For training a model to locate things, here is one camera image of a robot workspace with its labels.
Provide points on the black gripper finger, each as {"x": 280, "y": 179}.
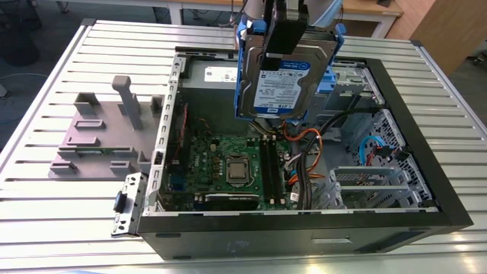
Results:
{"x": 283, "y": 34}

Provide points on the hard disk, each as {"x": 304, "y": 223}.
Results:
{"x": 282, "y": 88}

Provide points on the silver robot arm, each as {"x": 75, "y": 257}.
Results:
{"x": 255, "y": 8}

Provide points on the metal disk bay cage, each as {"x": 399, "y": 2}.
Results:
{"x": 350, "y": 97}

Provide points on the perforated metal disk bay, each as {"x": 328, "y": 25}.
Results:
{"x": 364, "y": 171}

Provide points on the blue plastic bay carrier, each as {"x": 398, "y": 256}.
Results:
{"x": 327, "y": 85}

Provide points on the wooden top desk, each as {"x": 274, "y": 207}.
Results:
{"x": 372, "y": 8}

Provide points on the silver power supply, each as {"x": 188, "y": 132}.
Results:
{"x": 206, "y": 108}

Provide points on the wooden cabinet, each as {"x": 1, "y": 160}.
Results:
{"x": 448, "y": 28}

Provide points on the black RAM slot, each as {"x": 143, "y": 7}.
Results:
{"x": 278, "y": 168}
{"x": 267, "y": 168}

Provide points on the silver CPU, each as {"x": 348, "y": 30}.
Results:
{"x": 236, "y": 169}

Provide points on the CPU socket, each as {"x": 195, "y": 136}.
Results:
{"x": 230, "y": 182}

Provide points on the green motherboard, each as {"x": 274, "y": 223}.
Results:
{"x": 202, "y": 182}

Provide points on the grey parts rack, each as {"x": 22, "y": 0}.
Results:
{"x": 110, "y": 134}

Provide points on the black graphics card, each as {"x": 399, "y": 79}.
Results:
{"x": 232, "y": 199}

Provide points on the green RAM stick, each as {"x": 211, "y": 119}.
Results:
{"x": 95, "y": 150}

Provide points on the black office chair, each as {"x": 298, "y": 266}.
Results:
{"x": 15, "y": 54}

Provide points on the black open PC case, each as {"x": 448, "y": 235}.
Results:
{"x": 266, "y": 237}

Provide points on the hinged metal slot bracket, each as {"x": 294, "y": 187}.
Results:
{"x": 132, "y": 199}

